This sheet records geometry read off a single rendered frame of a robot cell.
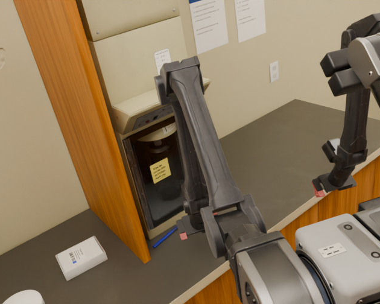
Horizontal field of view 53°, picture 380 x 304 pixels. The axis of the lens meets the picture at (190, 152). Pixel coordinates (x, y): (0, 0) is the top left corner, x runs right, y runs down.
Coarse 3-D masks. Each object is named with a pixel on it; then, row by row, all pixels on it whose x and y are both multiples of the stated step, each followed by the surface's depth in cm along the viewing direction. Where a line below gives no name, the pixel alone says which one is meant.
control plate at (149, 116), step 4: (168, 104) 122; (160, 108) 121; (164, 108) 123; (168, 108) 125; (152, 112) 120; (156, 112) 122; (160, 112) 124; (164, 112) 126; (172, 112) 131; (144, 116) 119; (148, 116) 121; (152, 116) 123; (160, 116) 128; (136, 120) 118; (140, 120) 119; (144, 120) 122; (152, 120) 126; (136, 124) 121; (144, 124) 125; (136, 128) 125
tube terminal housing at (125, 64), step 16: (176, 16) 125; (128, 32) 116; (144, 32) 119; (160, 32) 123; (176, 32) 126; (96, 48) 112; (112, 48) 115; (128, 48) 118; (144, 48) 121; (160, 48) 125; (176, 48) 128; (96, 64) 116; (112, 64) 116; (128, 64) 119; (144, 64) 123; (112, 80) 118; (128, 80) 121; (144, 80) 125; (112, 96) 119; (128, 96) 123; (112, 112) 122; (144, 128) 130; (128, 176) 136; (144, 224) 145; (160, 224) 149
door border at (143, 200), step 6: (126, 144) 127; (126, 150) 127; (132, 150) 129; (132, 156) 130; (132, 162) 130; (132, 174) 132; (138, 174) 133; (138, 180) 134; (138, 186) 135; (144, 198) 138; (144, 204) 139; (144, 210) 140; (150, 216) 143; (150, 222) 144; (150, 228) 145
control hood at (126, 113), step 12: (204, 84) 126; (144, 96) 123; (156, 96) 121; (120, 108) 117; (132, 108) 115; (144, 108) 115; (156, 108) 119; (120, 120) 119; (132, 120) 116; (120, 132) 124
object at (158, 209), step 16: (160, 128) 133; (176, 128) 137; (144, 144) 131; (160, 144) 135; (176, 144) 140; (144, 160) 133; (176, 160) 142; (144, 176) 135; (176, 176) 144; (144, 192) 138; (160, 192) 142; (176, 192) 147; (160, 208) 145; (176, 208) 150
